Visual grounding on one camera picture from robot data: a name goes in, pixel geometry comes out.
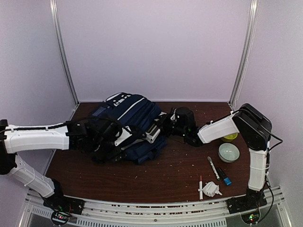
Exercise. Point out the black blue marker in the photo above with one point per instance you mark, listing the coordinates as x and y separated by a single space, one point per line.
224 177

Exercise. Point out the grey marker pen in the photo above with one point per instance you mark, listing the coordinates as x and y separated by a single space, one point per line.
213 168

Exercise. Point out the aluminium front rail frame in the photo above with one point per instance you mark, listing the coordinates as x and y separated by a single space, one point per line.
207 213

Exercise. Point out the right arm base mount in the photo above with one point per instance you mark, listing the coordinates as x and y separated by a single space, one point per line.
249 206

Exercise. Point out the white red-capped pen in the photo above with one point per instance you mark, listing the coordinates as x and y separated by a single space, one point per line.
200 189

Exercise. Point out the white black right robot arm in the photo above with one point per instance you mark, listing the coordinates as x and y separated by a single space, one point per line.
255 130

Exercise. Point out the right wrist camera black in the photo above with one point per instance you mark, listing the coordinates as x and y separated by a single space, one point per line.
175 113

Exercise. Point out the pale blue ceramic bowl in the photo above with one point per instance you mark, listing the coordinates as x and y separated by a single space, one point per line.
228 153

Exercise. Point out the yellow green bowl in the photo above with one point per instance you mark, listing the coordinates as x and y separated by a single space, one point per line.
229 138

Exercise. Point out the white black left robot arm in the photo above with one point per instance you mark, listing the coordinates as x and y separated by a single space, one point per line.
78 135

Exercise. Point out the right aluminium corner post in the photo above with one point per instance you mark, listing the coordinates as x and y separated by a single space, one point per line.
248 42

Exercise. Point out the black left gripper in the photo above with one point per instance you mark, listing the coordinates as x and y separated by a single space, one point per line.
116 154

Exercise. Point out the navy blue student backpack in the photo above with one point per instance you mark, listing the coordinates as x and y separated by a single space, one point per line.
122 109

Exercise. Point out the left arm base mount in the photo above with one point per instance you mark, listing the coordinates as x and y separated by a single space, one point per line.
63 207

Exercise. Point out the black white illustrated book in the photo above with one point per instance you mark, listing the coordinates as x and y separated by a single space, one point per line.
155 128

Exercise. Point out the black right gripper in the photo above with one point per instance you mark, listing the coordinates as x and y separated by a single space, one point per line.
166 134

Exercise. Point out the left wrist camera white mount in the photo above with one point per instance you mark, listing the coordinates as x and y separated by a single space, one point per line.
131 134

